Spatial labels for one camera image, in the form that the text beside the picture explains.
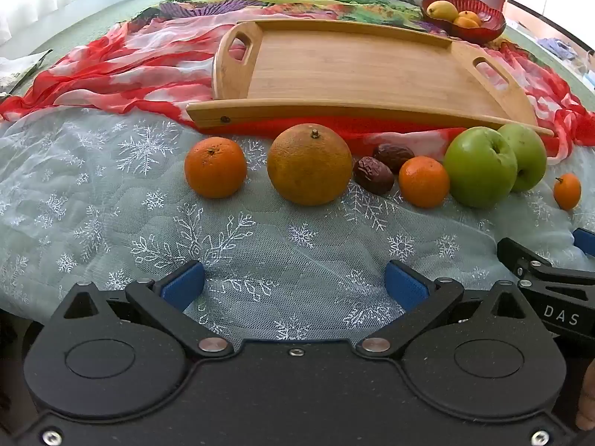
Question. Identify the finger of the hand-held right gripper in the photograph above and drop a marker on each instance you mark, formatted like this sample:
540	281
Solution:
520	254
584	241

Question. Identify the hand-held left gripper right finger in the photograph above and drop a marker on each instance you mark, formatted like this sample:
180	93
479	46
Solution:
405	284

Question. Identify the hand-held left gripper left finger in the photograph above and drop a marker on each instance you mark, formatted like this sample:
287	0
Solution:
183	284

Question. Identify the small mandarin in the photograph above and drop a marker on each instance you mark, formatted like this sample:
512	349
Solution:
567	191

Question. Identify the green apple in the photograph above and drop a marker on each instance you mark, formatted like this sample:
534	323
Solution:
479	167
530	158

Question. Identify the dried red date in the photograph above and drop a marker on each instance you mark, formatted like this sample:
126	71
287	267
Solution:
374	175
395	155

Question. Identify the large orange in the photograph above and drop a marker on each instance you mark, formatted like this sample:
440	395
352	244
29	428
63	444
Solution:
309	165

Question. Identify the person's right hand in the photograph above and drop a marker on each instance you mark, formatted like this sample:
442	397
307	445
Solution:
586	395

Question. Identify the snowflake tulle cloth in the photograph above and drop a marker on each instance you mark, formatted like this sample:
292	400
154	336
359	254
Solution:
279	241

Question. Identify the blue cloth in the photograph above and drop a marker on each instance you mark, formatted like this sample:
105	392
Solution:
558	47

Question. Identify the red glass bowl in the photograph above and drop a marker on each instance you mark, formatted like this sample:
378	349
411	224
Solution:
488	32

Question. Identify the red and white scarf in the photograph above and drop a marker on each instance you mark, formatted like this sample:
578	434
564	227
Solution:
116	69

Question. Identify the small orange fruit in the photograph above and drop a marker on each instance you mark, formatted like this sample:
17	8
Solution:
470	15
465	23

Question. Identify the yellow pear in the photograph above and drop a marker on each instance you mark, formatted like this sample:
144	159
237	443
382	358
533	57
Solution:
441	9

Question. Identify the pile of clothes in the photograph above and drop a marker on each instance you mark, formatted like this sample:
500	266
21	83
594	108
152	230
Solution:
18	72

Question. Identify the multicoloured printed scarf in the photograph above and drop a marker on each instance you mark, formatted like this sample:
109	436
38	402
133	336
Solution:
302	2

